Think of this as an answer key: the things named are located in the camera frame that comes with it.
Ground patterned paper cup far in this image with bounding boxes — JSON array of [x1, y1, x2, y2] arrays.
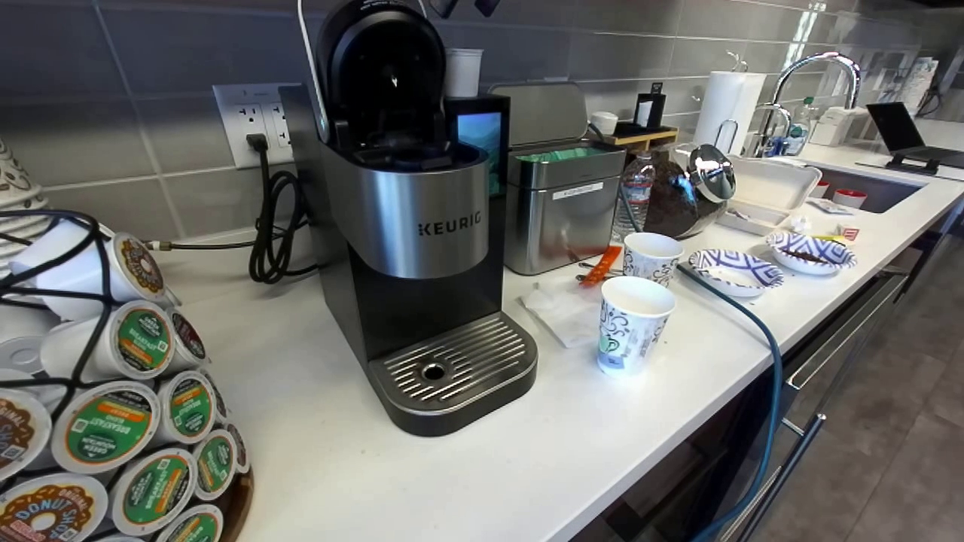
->
[[624, 231, 681, 283]]

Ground white paper towel roll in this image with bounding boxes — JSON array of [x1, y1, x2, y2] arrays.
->
[[694, 69, 764, 153]]

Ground wire pod carousel rack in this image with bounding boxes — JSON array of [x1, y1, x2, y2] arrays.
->
[[0, 149, 252, 542]]

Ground orange strip packet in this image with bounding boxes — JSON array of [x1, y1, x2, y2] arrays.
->
[[577, 246, 621, 286]]

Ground patterned paper cup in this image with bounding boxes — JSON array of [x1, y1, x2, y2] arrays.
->
[[624, 231, 681, 283], [595, 276, 674, 376]]

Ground beige takeout box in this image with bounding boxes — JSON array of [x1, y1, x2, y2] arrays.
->
[[718, 157, 823, 234]]

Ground black silver Keurig coffee machine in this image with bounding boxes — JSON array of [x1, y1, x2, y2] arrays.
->
[[312, 0, 537, 436]]

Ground black laptop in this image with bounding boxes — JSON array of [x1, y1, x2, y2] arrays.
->
[[868, 103, 964, 173]]

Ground patterned bowl with coffee grounds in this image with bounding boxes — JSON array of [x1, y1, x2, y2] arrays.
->
[[769, 231, 853, 276]]

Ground stainless steel sink basin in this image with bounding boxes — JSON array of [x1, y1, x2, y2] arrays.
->
[[823, 167, 913, 213]]

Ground chrome sink faucet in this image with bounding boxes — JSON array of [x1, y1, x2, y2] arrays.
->
[[753, 49, 865, 157]]

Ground white napkin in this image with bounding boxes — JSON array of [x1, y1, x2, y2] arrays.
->
[[520, 283, 600, 349]]

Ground stainless steel canister box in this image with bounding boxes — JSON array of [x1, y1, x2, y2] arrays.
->
[[502, 143, 627, 276]]

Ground black coffee grinder silver lid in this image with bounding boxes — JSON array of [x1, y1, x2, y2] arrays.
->
[[645, 143, 736, 237]]

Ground black power cable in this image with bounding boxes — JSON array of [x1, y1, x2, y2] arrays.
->
[[677, 262, 787, 542]]

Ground wooden shelf stand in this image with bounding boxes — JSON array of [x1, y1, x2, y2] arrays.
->
[[604, 122, 674, 149]]

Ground patterned paper cup near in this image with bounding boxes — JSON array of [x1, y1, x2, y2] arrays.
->
[[595, 276, 674, 376]]

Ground white wall outlet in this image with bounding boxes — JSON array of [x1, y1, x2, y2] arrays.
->
[[210, 84, 292, 164]]

